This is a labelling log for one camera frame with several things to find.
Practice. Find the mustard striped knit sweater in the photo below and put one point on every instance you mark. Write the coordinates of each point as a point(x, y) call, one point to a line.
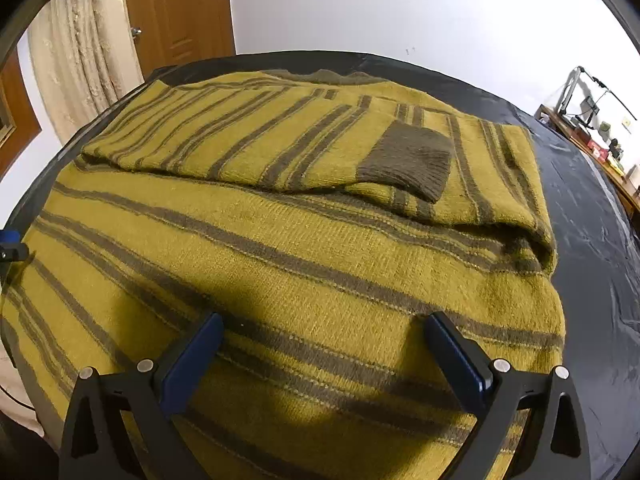
point(323, 217)

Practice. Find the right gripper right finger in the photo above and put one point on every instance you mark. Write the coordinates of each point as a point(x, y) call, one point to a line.
point(553, 444)

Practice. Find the black satin bed sheet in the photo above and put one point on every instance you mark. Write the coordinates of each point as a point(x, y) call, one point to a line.
point(596, 276)

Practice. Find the beige curtain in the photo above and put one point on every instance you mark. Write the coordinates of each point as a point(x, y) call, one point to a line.
point(84, 60)

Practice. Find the black desk lamp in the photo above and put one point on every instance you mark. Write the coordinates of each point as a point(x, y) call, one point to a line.
point(581, 98)

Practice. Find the brown wooden door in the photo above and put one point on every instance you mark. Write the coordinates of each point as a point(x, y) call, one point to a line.
point(176, 32)

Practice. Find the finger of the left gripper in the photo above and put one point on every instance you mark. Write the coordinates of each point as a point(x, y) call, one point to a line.
point(12, 248)

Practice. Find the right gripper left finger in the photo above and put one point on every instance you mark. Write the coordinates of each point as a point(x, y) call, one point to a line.
point(96, 444)

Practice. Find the wooden desk with clutter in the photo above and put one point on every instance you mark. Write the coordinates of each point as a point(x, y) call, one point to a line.
point(626, 193)

